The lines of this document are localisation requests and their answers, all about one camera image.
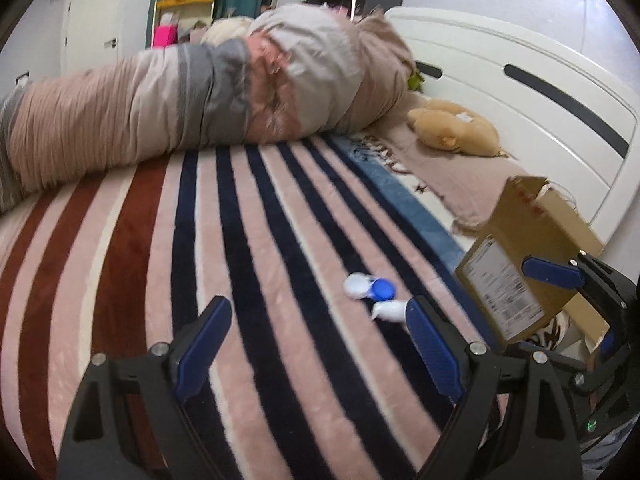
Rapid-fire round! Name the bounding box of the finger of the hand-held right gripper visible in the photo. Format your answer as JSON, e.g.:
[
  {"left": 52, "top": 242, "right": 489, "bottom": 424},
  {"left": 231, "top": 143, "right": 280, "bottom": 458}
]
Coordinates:
[
  {"left": 521, "top": 252, "right": 632, "bottom": 313},
  {"left": 570, "top": 305, "right": 632, "bottom": 396}
]

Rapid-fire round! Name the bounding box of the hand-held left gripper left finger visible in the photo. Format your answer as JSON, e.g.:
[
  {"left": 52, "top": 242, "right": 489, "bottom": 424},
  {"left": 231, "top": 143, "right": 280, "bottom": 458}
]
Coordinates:
[{"left": 57, "top": 295, "right": 233, "bottom": 480}]

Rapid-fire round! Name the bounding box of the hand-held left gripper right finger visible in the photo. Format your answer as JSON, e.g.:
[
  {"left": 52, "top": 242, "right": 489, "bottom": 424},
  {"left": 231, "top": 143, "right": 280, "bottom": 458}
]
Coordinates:
[{"left": 405, "top": 295, "right": 583, "bottom": 480}]

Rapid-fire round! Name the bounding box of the brown cardboard box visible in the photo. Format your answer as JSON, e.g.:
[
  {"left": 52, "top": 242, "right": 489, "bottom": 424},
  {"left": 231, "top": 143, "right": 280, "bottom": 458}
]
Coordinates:
[{"left": 454, "top": 175, "right": 612, "bottom": 356}]

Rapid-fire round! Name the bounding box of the small white bottle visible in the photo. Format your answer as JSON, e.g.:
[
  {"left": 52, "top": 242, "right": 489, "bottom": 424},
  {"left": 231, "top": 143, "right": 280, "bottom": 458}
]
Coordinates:
[{"left": 371, "top": 300, "right": 410, "bottom": 328}]

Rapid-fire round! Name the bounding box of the white bottle with blue cap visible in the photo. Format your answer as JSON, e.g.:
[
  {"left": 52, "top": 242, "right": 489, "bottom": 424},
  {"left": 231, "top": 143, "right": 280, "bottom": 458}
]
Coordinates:
[{"left": 343, "top": 272, "right": 397, "bottom": 302}]

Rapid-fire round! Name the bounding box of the person's right forearm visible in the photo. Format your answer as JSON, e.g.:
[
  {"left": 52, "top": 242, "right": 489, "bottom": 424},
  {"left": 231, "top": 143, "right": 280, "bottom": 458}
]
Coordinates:
[{"left": 580, "top": 425, "right": 635, "bottom": 478}]

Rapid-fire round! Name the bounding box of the beige towel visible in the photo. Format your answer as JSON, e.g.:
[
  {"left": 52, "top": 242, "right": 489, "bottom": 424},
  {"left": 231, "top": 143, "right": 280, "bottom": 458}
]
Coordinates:
[{"left": 357, "top": 110, "right": 566, "bottom": 233}]

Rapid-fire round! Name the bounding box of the striped plush blanket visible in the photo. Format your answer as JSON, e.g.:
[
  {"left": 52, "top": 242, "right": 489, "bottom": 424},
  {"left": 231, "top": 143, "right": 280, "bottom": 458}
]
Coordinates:
[{"left": 0, "top": 135, "right": 506, "bottom": 480}]

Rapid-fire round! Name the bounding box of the tan plush toy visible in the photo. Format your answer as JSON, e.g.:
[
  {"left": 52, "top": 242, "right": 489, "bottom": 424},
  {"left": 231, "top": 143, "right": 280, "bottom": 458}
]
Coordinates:
[{"left": 406, "top": 99, "right": 502, "bottom": 157}]

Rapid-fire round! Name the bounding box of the white bed headboard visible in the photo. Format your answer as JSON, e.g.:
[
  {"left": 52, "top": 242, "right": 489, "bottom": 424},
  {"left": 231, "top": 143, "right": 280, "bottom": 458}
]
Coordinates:
[{"left": 382, "top": 6, "right": 640, "bottom": 231}]

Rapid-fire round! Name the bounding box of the rolled pink grey quilt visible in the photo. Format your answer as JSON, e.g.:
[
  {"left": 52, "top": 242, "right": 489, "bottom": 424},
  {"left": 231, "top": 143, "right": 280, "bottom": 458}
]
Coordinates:
[{"left": 0, "top": 2, "right": 417, "bottom": 211}]

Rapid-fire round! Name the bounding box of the pink bag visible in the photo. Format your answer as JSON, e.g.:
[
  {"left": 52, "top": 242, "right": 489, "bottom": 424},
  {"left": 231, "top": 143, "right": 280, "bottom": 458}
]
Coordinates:
[{"left": 153, "top": 25, "right": 179, "bottom": 50}]

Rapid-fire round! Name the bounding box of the white door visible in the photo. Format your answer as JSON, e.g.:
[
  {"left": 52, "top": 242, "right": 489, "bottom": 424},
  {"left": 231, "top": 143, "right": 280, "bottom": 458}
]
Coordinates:
[{"left": 62, "top": 0, "right": 130, "bottom": 78}]

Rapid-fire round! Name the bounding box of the yellow table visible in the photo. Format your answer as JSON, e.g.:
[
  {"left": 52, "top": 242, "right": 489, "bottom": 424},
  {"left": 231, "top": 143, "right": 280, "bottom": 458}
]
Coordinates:
[{"left": 151, "top": 0, "right": 221, "bottom": 46}]

